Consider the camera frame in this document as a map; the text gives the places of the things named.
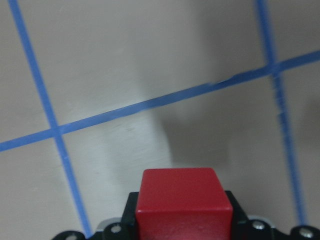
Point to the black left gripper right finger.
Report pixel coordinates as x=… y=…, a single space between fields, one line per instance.
x=253 y=228

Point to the red wooden block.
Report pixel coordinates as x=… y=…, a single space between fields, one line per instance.
x=183 y=204

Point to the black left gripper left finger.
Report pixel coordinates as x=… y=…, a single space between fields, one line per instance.
x=124 y=228

